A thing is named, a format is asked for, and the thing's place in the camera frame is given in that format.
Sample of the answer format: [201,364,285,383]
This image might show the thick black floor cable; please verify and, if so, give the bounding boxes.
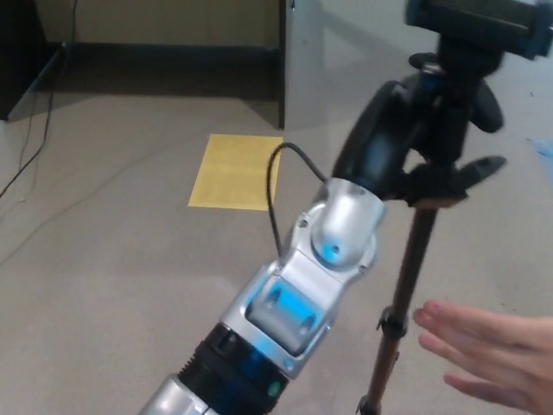
[0,0,81,198]

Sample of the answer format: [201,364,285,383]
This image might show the black tripod with phone clamp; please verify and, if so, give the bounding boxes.
[353,0,553,415]

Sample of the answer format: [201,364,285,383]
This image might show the thin black floor cable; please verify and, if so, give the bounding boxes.
[16,93,41,174]

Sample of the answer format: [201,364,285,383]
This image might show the dark wooden desk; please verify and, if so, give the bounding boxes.
[0,0,287,131]

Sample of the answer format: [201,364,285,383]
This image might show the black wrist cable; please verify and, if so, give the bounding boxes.
[264,143,330,261]

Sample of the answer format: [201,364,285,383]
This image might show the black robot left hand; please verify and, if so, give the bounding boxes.
[334,75,507,208]

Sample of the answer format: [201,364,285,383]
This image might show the blue tape scrap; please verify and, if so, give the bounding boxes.
[527,137,553,159]

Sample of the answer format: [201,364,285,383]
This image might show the yellow paper sheet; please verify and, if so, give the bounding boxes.
[188,133,284,212]

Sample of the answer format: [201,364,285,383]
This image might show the person's bare hand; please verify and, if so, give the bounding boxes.
[413,300,553,415]

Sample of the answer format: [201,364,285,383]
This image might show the thin grey floor cable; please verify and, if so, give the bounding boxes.
[0,137,209,265]

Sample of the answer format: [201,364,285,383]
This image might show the round black floor cover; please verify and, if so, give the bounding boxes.
[408,53,440,73]

